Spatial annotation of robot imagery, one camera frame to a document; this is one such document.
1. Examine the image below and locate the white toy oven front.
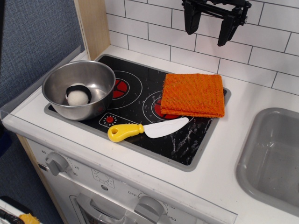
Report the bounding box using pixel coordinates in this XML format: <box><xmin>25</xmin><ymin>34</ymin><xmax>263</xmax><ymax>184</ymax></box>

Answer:
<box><xmin>28</xmin><ymin>140</ymin><xmax>230</xmax><ymax>224</ymax></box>

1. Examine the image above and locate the folded orange cloth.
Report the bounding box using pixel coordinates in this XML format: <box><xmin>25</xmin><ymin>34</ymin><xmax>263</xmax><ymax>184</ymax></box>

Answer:
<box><xmin>161</xmin><ymin>73</ymin><xmax>225</xmax><ymax>118</ymax></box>

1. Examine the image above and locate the grey left oven knob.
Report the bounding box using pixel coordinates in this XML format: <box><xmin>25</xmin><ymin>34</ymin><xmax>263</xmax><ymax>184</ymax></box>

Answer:
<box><xmin>45</xmin><ymin>152</ymin><xmax>69</xmax><ymax>176</ymax></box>

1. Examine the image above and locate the yellow black object bottom left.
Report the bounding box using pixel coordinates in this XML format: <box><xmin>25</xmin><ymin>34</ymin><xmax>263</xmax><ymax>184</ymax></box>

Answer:
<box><xmin>0</xmin><ymin>209</ymin><xmax>40</xmax><ymax>224</ymax></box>

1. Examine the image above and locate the grey oven knob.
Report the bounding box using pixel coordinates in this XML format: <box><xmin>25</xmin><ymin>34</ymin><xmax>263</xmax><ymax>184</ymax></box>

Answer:
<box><xmin>45</xmin><ymin>152</ymin><xmax>69</xmax><ymax>176</ymax></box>
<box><xmin>134</xmin><ymin>196</ymin><xmax>164</xmax><ymax>223</ymax></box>

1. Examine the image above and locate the stainless steel bowl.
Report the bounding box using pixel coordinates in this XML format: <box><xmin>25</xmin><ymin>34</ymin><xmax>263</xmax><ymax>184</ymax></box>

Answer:
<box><xmin>42</xmin><ymin>61</ymin><xmax>116</xmax><ymax>121</ymax></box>

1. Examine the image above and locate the grey toy sink basin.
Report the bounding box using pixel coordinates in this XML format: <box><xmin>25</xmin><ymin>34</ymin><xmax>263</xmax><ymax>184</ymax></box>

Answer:
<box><xmin>236</xmin><ymin>108</ymin><xmax>299</xmax><ymax>216</ymax></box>

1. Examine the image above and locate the yellow handled white toy knife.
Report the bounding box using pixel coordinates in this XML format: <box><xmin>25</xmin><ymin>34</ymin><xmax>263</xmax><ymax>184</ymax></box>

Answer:
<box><xmin>107</xmin><ymin>117</ymin><xmax>189</xmax><ymax>142</ymax></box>

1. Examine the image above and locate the black toy stove top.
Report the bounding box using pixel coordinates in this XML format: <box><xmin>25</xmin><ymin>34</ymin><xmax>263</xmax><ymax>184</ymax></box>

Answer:
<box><xmin>43</xmin><ymin>55</ymin><xmax>218</xmax><ymax>172</ymax></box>

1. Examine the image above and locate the wooden side panel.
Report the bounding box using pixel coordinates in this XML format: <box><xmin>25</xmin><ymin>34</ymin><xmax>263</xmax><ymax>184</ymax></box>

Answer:
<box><xmin>74</xmin><ymin>0</ymin><xmax>110</xmax><ymax>60</ymax></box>

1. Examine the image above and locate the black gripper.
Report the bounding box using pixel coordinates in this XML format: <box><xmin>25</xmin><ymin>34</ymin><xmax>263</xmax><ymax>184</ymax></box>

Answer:
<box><xmin>182</xmin><ymin>0</ymin><xmax>252</xmax><ymax>47</ymax></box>

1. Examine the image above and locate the grey right oven knob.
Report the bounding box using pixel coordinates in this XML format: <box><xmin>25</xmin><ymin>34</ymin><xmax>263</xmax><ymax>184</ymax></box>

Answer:
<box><xmin>134</xmin><ymin>196</ymin><xmax>164</xmax><ymax>223</ymax></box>

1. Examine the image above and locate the white black plush ball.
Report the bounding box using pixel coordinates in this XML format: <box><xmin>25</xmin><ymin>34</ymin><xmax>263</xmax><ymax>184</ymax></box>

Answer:
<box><xmin>65</xmin><ymin>83</ymin><xmax>92</xmax><ymax>106</ymax></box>

